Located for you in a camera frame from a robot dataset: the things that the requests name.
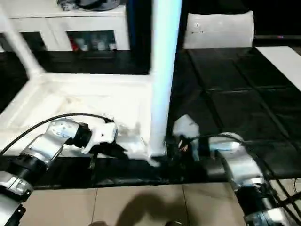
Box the white plastic table top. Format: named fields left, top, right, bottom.
left=0, top=71, right=170, bottom=167

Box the white plastic table leg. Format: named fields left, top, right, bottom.
left=0, top=3, right=46, bottom=77
left=147, top=0, right=183, bottom=158

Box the black table mat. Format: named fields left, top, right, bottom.
left=0, top=46, right=301, bottom=190

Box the black metal stand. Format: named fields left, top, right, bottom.
left=277, top=194, right=301, bottom=208

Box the white plastic seat panel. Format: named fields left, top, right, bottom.
left=182, top=10, right=255, bottom=50

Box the black cabinet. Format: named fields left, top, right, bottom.
left=127, top=0, right=189, bottom=69

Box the white flat board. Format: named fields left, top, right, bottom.
left=254, top=45, right=301, bottom=92

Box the white cabinet with glass doors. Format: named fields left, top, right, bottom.
left=0, top=0, right=130, bottom=52

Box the black rod with red mark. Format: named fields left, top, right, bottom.
left=253, top=34, right=301, bottom=40

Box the dark helmet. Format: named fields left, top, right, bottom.
left=79, top=0, right=121, bottom=11

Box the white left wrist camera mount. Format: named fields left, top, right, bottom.
left=83, top=117, right=119, bottom=155

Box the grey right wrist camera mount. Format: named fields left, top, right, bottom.
left=172, top=114, right=201, bottom=151

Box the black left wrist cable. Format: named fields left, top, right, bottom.
left=0, top=113, right=115, bottom=154

